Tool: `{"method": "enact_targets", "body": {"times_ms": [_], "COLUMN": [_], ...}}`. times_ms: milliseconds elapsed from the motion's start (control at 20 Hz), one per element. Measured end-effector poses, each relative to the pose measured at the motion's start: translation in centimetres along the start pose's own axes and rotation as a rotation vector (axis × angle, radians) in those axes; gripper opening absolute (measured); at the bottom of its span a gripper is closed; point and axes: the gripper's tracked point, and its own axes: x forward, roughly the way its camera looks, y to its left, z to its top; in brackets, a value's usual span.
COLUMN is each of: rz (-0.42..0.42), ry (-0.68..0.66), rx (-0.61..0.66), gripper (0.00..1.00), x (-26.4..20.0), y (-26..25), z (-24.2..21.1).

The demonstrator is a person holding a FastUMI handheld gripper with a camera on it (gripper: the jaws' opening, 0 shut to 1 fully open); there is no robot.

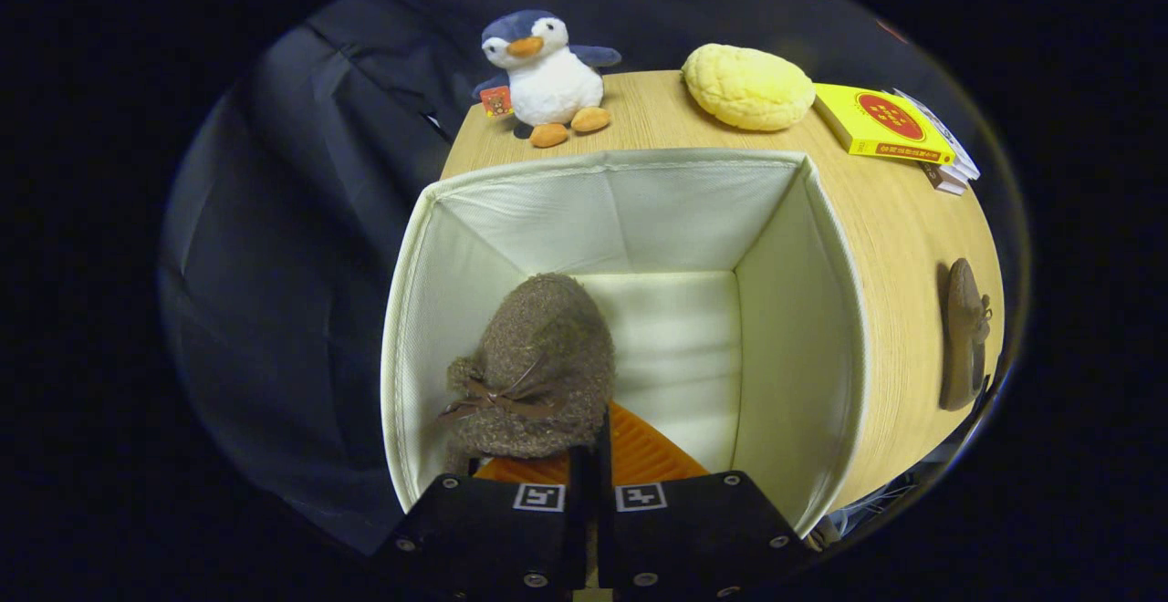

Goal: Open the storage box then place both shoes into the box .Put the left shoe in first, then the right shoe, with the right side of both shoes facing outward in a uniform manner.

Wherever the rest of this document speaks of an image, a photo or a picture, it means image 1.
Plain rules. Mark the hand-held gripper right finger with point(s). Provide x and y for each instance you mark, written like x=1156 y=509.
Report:
x=605 y=470

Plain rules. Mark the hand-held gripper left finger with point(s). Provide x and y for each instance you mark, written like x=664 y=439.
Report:
x=581 y=483

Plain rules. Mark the brown fuzzy shoe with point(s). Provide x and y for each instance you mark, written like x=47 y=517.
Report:
x=960 y=337
x=538 y=356

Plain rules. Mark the beige fabric storage box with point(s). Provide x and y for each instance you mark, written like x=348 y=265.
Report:
x=785 y=328

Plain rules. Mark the black backdrop cloth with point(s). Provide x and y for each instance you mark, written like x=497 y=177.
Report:
x=292 y=264

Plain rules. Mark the penguin plush toy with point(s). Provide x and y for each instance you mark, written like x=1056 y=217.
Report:
x=552 y=82

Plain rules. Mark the yellow bread plush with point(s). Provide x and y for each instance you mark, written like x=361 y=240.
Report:
x=748 y=87

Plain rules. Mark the yellow book with red circle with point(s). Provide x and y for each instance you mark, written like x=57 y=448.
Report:
x=876 y=123

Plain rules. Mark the brown book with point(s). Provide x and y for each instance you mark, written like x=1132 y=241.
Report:
x=940 y=181

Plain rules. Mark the white illustrated book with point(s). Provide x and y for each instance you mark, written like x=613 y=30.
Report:
x=954 y=146

